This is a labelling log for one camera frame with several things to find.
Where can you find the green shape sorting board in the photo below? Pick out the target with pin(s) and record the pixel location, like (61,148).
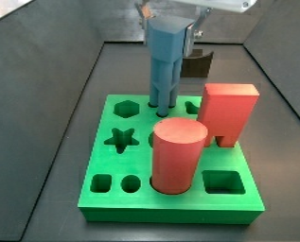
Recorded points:
(115,192)

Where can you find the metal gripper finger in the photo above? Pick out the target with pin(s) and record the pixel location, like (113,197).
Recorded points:
(193,33)
(142,7)

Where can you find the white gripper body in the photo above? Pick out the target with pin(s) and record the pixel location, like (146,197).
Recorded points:
(231,5)

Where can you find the red cylinder block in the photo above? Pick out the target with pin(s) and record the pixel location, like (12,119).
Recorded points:
(178,138)

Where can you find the red rectangular legged block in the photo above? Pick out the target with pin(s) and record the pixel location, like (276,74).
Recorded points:
(225,108)

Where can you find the black curved holder stand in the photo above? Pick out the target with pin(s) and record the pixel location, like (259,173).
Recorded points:
(196,65)

